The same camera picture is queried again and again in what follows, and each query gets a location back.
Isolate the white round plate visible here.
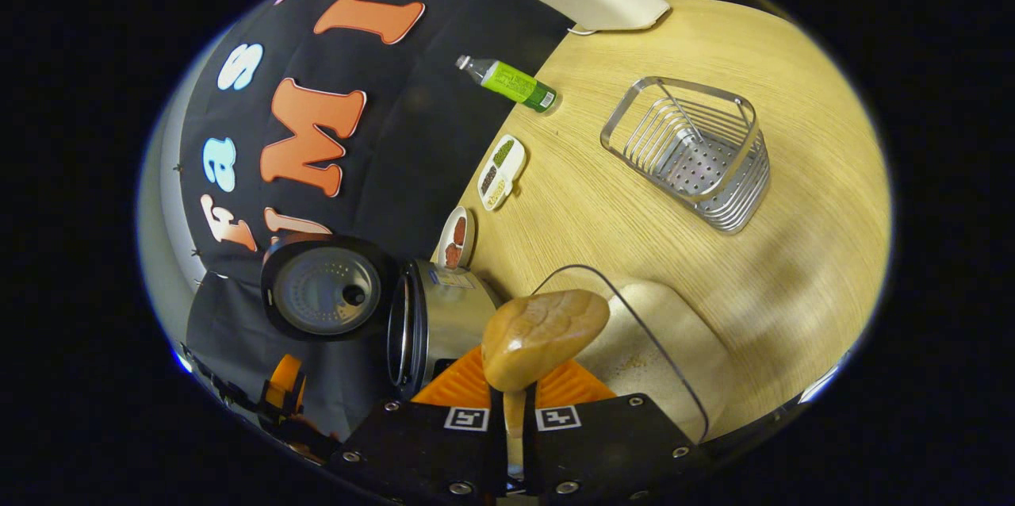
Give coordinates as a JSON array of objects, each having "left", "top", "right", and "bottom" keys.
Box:
[{"left": 436, "top": 206, "right": 477, "bottom": 270}]

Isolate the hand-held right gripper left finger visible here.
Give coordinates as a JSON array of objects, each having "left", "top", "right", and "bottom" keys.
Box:
[{"left": 329, "top": 346, "right": 508, "bottom": 503}]

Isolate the metal wire chopstick holder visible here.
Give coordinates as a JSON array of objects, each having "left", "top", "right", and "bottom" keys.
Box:
[{"left": 600, "top": 76, "right": 772, "bottom": 234}]

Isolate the clear rice container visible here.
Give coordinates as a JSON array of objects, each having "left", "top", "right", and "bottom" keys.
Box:
[{"left": 530, "top": 264, "right": 734, "bottom": 445}]

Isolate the wooden spoon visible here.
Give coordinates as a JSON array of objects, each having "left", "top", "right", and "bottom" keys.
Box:
[{"left": 481, "top": 289, "right": 611, "bottom": 479}]

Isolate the dark grey rice cooker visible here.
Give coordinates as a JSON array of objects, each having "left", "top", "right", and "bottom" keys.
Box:
[{"left": 260, "top": 235, "right": 502, "bottom": 400}]

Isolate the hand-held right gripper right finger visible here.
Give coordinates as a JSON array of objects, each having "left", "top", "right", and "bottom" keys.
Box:
[{"left": 523, "top": 359, "right": 711, "bottom": 503}]

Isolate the white divided bean dish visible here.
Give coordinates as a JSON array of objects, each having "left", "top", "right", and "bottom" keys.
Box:
[{"left": 477, "top": 135, "right": 527, "bottom": 212}]

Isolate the black backdrop cloth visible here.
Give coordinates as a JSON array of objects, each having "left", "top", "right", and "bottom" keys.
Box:
[{"left": 178, "top": 0, "right": 635, "bottom": 443}]

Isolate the green label plastic bottle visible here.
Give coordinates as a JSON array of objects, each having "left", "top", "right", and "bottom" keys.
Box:
[{"left": 456, "top": 54, "right": 557, "bottom": 113}]

